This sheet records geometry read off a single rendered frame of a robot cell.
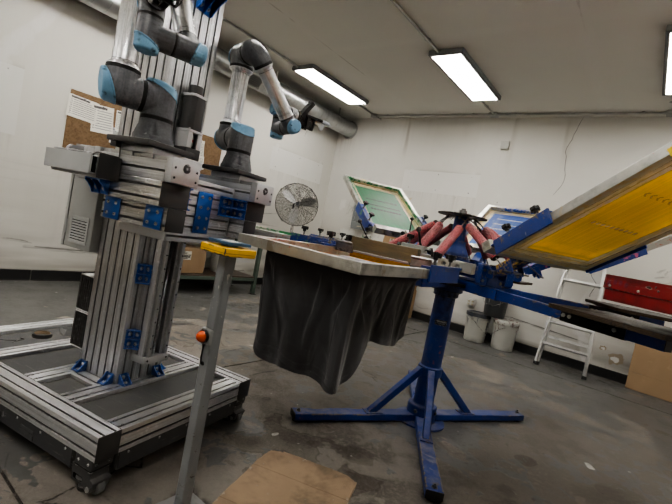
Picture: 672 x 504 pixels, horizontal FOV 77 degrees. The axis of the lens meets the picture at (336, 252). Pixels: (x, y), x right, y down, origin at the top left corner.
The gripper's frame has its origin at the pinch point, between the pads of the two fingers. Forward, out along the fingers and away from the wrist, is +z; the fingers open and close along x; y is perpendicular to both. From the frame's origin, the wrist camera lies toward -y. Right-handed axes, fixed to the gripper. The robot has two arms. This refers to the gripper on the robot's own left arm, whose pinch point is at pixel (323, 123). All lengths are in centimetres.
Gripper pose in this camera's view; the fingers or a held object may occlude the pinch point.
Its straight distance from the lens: 261.9
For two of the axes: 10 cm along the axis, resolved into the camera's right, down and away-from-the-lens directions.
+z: 7.5, 1.1, 6.5
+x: 6.0, 3.0, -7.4
